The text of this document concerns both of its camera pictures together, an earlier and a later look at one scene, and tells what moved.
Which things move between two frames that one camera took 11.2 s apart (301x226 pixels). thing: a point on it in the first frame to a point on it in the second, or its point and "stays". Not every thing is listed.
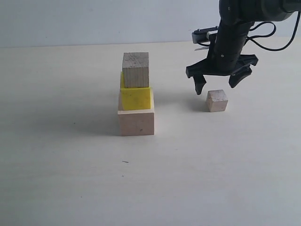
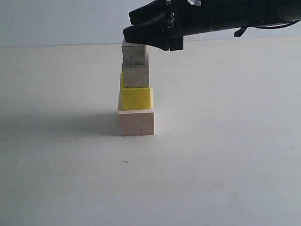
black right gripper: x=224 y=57 to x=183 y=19
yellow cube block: x=134 y=98 stays
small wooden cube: x=217 y=100 to x=135 y=54
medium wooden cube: x=135 y=66 stays
